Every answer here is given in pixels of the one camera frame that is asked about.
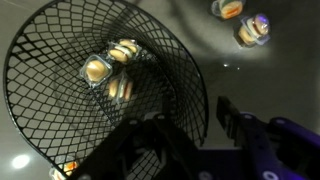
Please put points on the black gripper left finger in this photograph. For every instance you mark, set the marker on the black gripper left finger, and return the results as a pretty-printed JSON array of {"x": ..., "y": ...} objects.
[{"x": 150, "y": 146}]

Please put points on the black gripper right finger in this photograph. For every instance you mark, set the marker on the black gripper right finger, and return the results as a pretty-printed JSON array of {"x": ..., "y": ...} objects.
[{"x": 233, "y": 116}]

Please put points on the wrapped burger gummy candy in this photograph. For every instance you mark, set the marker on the wrapped burger gummy candy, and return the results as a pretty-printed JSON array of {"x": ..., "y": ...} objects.
[
  {"x": 230, "y": 8},
  {"x": 254, "y": 30},
  {"x": 66, "y": 168},
  {"x": 96, "y": 70},
  {"x": 120, "y": 88},
  {"x": 123, "y": 50}
]

